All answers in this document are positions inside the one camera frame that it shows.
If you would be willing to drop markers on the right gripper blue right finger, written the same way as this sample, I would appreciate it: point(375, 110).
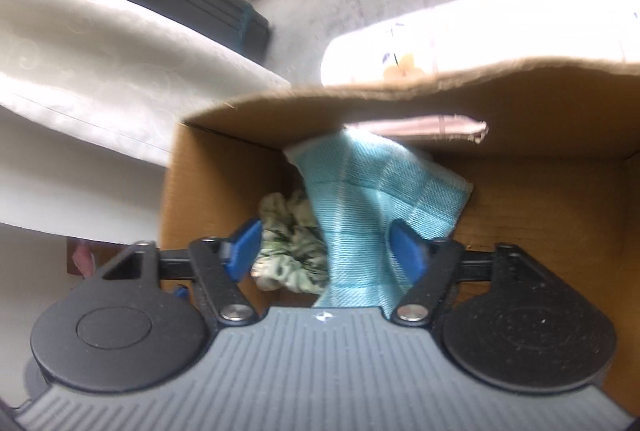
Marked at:
point(431, 266)

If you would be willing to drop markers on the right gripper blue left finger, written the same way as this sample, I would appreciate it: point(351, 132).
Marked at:
point(219, 264)

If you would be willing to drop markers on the teal checked cloth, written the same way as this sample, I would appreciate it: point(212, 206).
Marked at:
point(357, 184)

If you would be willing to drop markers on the green floral scrunchie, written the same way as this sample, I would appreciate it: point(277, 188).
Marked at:
point(293, 255)

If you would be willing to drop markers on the brown cardboard box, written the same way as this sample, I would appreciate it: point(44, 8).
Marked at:
point(557, 172)

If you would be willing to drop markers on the white sofa cover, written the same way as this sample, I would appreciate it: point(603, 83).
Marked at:
point(91, 93)

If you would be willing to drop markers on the black storage crate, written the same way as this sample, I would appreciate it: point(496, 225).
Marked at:
point(232, 23)

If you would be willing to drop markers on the pink checked tablecloth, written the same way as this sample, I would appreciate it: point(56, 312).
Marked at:
point(469, 34)

